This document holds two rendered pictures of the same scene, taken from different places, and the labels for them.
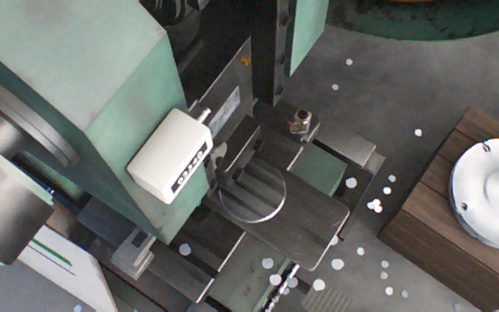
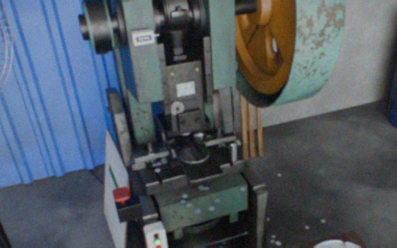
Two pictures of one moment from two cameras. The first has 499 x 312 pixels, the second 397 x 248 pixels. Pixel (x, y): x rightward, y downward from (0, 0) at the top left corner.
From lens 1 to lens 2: 1.26 m
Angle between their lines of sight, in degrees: 39
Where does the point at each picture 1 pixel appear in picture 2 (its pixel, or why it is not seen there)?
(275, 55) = (205, 69)
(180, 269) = (150, 174)
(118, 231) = not seen: hidden behind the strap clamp
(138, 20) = not seen: outside the picture
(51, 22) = not seen: outside the picture
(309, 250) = (196, 176)
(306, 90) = (290, 222)
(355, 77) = (321, 228)
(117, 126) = (131, 12)
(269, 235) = (187, 167)
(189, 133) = (148, 31)
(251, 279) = (174, 198)
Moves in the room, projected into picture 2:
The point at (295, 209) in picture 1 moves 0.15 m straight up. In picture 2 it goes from (203, 165) to (201, 133)
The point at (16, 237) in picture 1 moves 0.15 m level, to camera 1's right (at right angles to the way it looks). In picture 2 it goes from (99, 31) to (132, 38)
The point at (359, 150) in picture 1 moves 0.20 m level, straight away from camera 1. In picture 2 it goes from (256, 182) to (293, 168)
